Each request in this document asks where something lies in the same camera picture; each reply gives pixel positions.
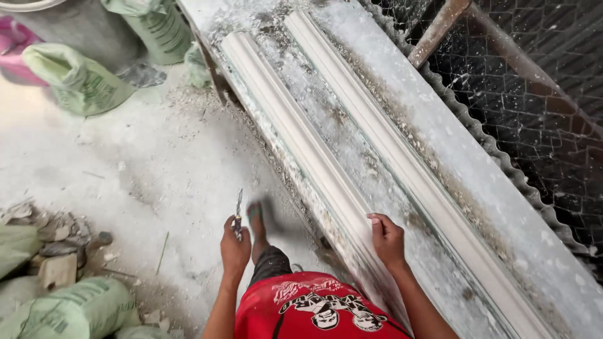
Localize small green plastic bag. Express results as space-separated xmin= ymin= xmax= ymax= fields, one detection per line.
xmin=183 ymin=42 xmax=214 ymax=89

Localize person's right hand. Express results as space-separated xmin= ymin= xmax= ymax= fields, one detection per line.
xmin=367 ymin=213 xmax=407 ymax=270

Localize person's left hand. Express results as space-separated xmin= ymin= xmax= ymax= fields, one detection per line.
xmin=220 ymin=215 xmax=252 ymax=279

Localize rusty metal frame rail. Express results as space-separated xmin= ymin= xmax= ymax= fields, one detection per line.
xmin=465 ymin=2 xmax=603 ymax=138

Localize white plaster cornice moulding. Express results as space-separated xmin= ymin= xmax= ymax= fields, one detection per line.
xmin=220 ymin=31 xmax=411 ymax=332
xmin=284 ymin=9 xmax=557 ymax=339

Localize pink plastic bucket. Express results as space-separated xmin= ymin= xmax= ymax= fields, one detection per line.
xmin=0 ymin=15 xmax=49 ymax=87

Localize rusty metal bar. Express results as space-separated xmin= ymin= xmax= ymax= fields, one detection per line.
xmin=407 ymin=0 xmax=473 ymax=70

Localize grey crumpled plastic sheet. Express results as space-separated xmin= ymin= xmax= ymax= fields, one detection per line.
xmin=116 ymin=62 xmax=168 ymax=89

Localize red printed t-shirt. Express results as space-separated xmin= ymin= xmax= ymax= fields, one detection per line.
xmin=234 ymin=271 xmax=413 ymax=339

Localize grey plastic barrel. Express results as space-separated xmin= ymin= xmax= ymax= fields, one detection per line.
xmin=0 ymin=0 xmax=148 ymax=74

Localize pile of plaster rubble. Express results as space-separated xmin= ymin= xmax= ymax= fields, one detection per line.
xmin=0 ymin=202 xmax=114 ymax=291

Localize wire mesh fence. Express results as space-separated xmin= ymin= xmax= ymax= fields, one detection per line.
xmin=372 ymin=0 xmax=603 ymax=285

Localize grey corrugated sheet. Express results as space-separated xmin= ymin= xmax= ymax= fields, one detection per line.
xmin=360 ymin=0 xmax=590 ymax=257

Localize person's foot in green flip-flop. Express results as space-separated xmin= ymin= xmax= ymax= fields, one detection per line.
xmin=245 ymin=201 xmax=272 ymax=265

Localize green woven sack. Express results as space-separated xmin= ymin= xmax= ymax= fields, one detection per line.
xmin=114 ymin=325 xmax=173 ymax=339
xmin=101 ymin=0 xmax=194 ymax=66
xmin=0 ymin=224 xmax=44 ymax=279
xmin=0 ymin=276 xmax=140 ymax=339
xmin=21 ymin=43 xmax=138 ymax=116

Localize small metal knife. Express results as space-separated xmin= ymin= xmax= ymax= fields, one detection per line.
xmin=233 ymin=188 xmax=244 ymax=242

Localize dark grey shorts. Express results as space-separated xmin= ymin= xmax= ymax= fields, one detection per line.
xmin=248 ymin=245 xmax=294 ymax=288

